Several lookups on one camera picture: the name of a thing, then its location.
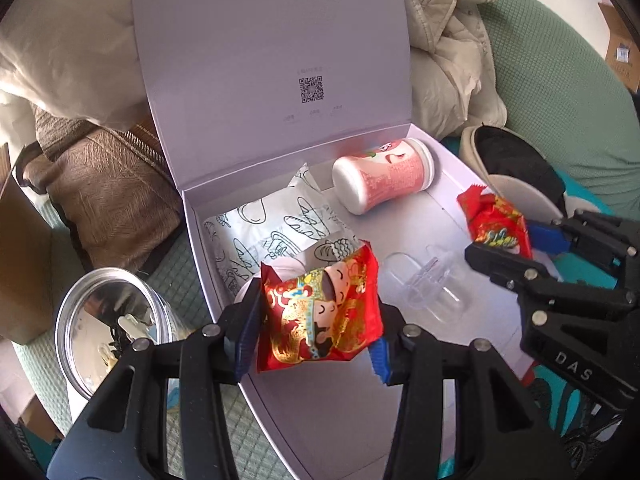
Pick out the pink white canister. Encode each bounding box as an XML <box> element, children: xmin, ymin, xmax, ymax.
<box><xmin>332</xmin><ymin>138</ymin><xmax>436</xmax><ymax>216</ymax></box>

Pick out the small red candy packet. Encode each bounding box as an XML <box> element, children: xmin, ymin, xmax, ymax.
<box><xmin>457</xmin><ymin>184</ymin><xmax>533</xmax><ymax>259</ymax></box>

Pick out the clear plastic clip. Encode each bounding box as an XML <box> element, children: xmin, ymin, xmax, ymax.
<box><xmin>378</xmin><ymin>245</ymin><xmax>473</xmax><ymax>324</ymax></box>

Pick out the beige cap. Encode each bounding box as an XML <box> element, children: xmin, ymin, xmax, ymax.
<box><xmin>459</xmin><ymin>126</ymin><xmax>599</xmax><ymax>223</ymax></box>

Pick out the open white gift box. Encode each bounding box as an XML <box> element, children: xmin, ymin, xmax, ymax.
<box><xmin>132</xmin><ymin>0</ymin><xmax>532</xmax><ymax>479</ymax></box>

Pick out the green bed cover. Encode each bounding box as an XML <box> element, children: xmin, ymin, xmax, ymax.
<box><xmin>15</xmin><ymin>0</ymin><xmax>639</xmax><ymax>479</ymax></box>

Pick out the clear glass jar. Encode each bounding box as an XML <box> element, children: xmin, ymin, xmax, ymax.
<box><xmin>54</xmin><ymin>266</ymin><xmax>189</xmax><ymax>400</ymax></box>

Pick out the brown cardboard box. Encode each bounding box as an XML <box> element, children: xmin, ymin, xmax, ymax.
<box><xmin>0</xmin><ymin>144</ymin><xmax>53</xmax><ymax>344</ymax></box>

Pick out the beige puffer jacket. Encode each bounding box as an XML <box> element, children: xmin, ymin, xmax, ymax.
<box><xmin>0</xmin><ymin>0</ymin><xmax>509</xmax><ymax>141</ymax></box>

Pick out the white round pod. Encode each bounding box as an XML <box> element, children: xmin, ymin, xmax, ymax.
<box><xmin>234</xmin><ymin>257</ymin><xmax>306</xmax><ymax>304</ymax></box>

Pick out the white patterned wipe packet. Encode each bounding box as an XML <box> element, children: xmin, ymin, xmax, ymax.
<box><xmin>203</xmin><ymin>165</ymin><xmax>362</xmax><ymax>298</ymax></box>

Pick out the red gold snack packet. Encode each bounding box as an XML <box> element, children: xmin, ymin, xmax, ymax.
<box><xmin>257</xmin><ymin>244</ymin><xmax>384</xmax><ymax>373</ymax></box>

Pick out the teal foam mat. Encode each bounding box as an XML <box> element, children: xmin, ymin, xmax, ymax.
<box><xmin>439</xmin><ymin>134</ymin><xmax>626</xmax><ymax>480</ymax></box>

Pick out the brown quilted garment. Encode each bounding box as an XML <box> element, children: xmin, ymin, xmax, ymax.
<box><xmin>16</xmin><ymin>107</ymin><xmax>184</xmax><ymax>275</ymax></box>

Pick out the printed cardboard carton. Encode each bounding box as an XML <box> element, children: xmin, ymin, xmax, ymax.
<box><xmin>598</xmin><ymin>1</ymin><xmax>640</xmax><ymax>93</ymax></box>

